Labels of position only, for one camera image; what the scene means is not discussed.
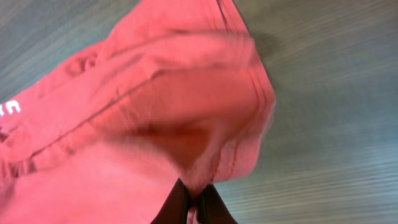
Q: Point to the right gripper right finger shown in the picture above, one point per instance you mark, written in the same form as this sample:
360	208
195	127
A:
211	208

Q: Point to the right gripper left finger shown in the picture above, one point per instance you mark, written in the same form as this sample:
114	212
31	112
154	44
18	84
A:
175	207

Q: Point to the red soccer t-shirt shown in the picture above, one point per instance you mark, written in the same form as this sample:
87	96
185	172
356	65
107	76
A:
177	91

